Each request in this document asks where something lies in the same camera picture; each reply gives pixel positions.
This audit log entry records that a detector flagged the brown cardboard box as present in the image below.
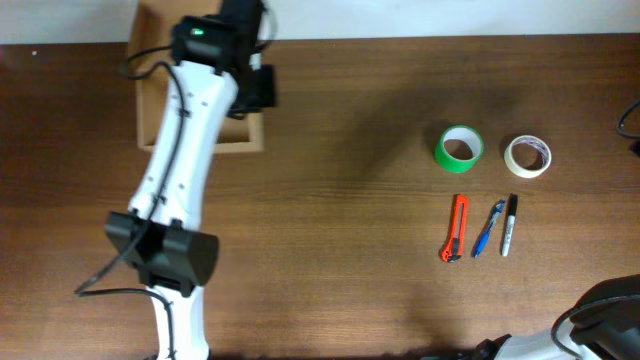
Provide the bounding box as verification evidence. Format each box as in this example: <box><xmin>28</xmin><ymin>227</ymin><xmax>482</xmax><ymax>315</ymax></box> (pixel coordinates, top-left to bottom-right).
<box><xmin>127</xmin><ymin>0</ymin><xmax>264</xmax><ymax>153</ymax></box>

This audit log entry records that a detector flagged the green tape roll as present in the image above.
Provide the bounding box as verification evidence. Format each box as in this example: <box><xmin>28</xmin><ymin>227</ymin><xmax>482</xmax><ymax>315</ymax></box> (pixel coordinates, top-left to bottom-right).
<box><xmin>434</xmin><ymin>125</ymin><xmax>484</xmax><ymax>174</ymax></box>

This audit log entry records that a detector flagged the orange utility knife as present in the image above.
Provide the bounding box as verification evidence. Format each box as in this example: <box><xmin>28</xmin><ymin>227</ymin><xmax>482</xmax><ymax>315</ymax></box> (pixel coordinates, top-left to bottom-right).
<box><xmin>440</xmin><ymin>194</ymin><xmax>469</xmax><ymax>263</ymax></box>

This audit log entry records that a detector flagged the blue pen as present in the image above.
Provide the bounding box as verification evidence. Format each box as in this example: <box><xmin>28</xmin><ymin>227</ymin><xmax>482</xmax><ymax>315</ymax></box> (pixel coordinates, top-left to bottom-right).
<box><xmin>472</xmin><ymin>200</ymin><xmax>506</xmax><ymax>258</ymax></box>

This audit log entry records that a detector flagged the beige masking tape roll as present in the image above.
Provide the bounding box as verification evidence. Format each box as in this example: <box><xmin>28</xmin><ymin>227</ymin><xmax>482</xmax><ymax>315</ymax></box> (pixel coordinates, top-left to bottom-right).
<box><xmin>504</xmin><ymin>135</ymin><xmax>552</xmax><ymax>179</ymax></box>

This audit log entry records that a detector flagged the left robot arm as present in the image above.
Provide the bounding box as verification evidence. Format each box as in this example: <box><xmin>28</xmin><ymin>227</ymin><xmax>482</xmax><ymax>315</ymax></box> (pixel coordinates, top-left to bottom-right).
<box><xmin>100</xmin><ymin>1</ymin><xmax>276</xmax><ymax>359</ymax></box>

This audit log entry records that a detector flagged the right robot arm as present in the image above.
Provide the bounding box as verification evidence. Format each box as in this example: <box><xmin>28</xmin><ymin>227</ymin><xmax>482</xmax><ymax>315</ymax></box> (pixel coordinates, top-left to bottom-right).
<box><xmin>468</xmin><ymin>275</ymin><xmax>639</xmax><ymax>360</ymax></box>

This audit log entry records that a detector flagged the black and white marker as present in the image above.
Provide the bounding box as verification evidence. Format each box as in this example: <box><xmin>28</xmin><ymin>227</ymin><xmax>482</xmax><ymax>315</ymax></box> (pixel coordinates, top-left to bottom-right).
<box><xmin>501</xmin><ymin>194</ymin><xmax>518</xmax><ymax>257</ymax></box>

